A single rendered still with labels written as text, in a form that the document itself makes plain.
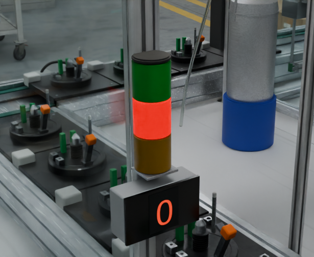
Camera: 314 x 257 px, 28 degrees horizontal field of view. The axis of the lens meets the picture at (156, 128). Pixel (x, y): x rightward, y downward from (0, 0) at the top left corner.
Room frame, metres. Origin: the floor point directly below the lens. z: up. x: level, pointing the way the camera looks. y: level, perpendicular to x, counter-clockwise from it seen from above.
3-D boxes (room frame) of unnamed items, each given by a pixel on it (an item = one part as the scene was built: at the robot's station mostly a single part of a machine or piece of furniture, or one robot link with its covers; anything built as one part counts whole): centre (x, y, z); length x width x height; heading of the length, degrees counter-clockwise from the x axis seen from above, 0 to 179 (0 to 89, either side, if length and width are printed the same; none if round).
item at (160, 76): (0.78, 0.01, 1.38); 0.05 x 0.05 x 0.05
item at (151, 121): (0.78, 0.01, 1.33); 0.05 x 0.05 x 0.05
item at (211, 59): (2.33, -0.12, 1.01); 0.24 x 0.24 x 0.13; 34
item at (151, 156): (0.78, 0.01, 1.28); 0.05 x 0.05 x 0.05
